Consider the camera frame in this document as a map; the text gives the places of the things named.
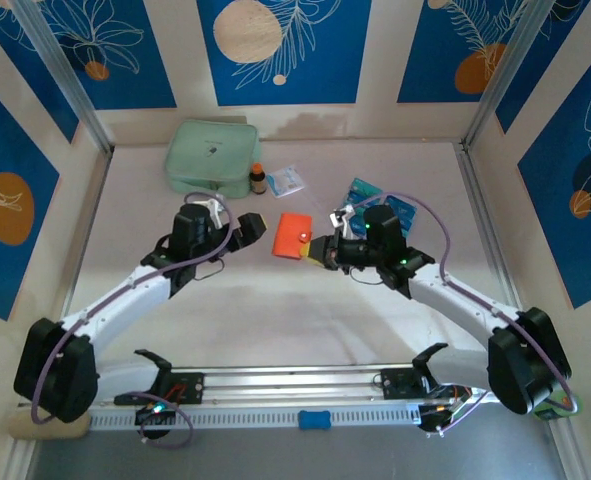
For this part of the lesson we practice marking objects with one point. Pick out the beige foam block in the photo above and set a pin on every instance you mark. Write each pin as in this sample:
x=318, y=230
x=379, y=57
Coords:
x=50, y=429

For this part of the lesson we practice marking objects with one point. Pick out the mint green zip pouch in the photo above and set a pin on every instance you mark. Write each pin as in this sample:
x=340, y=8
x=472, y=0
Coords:
x=210, y=152

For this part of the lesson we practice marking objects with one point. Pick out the blue bone-shaped clip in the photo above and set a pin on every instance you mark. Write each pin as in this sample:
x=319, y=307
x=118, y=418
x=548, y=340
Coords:
x=314, y=420

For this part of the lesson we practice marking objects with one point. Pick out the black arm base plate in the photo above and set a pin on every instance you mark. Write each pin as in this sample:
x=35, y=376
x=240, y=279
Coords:
x=190, y=387
x=400, y=382

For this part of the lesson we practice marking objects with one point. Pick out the green tape roll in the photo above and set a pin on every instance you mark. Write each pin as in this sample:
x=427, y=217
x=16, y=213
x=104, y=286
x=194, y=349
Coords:
x=550, y=411

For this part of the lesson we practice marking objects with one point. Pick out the aluminium table edge rail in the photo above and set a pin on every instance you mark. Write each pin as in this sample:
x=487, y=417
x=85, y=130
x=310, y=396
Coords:
x=91, y=215
x=491, y=225

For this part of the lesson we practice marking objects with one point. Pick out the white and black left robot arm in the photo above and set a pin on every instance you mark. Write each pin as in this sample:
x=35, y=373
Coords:
x=65, y=370

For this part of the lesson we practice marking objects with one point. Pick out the aluminium frame post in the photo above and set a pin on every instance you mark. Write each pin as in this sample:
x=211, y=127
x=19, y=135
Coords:
x=60, y=75
x=510, y=75

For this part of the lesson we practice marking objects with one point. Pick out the white and blue sachet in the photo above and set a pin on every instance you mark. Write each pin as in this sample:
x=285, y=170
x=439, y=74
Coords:
x=286, y=181

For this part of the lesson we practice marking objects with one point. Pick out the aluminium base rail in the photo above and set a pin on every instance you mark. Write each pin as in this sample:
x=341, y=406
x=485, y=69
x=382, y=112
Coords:
x=295, y=380

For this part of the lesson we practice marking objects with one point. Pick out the brown bottle orange cap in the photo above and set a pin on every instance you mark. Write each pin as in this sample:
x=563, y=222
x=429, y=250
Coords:
x=258, y=181

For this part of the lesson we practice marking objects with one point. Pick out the orange card holder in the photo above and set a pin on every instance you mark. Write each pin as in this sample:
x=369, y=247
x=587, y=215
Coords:
x=290, y=235

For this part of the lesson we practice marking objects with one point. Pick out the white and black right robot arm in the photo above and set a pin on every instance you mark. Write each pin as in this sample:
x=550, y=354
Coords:
x=520, y=365

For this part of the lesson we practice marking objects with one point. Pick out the black controller board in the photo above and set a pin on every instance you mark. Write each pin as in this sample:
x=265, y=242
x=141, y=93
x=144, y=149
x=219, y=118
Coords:
x=440, y=415
x=152, y=412

